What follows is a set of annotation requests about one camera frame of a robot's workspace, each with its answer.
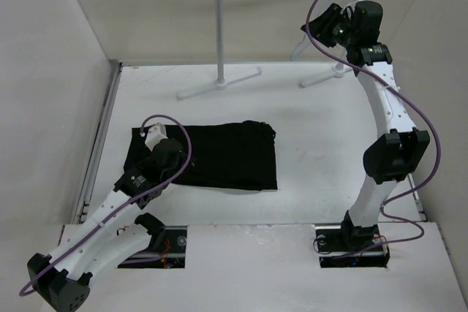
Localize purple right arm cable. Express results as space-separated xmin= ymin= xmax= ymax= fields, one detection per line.
xmin=306 ymin=0 xmax=443 ymax=254

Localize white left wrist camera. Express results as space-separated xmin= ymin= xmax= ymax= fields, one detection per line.
xmin=140 ymin=123 xmax=167 ymax=151

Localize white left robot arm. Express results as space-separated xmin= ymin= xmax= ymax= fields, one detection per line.
xmin=27 ymin=138 xmax=188 ymax=311

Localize black trousers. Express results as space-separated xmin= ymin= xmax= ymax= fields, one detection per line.
xmin=114 ymin=121 xmax=278 ymax=194

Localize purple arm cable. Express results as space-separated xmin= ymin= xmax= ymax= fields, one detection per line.
xmin=306 ymin=0 xmax=443 ymax=254
xmin=18 ymin=114 xmax=193 ymax=297

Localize white clothes rack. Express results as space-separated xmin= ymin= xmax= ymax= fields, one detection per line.
xmin=177 ymin=0 xmax=356 ymax=100

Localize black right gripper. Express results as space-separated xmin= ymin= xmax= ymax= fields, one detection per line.
xmin=301 ymin=4 xmax=358 ymax=50

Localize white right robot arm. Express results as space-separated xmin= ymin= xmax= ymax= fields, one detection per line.
xmin=301 ymin=1 xmax=430 ymax=253

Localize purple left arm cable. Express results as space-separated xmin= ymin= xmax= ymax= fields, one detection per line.
xmin=18 ymin=114 xmax=193 ymax=297

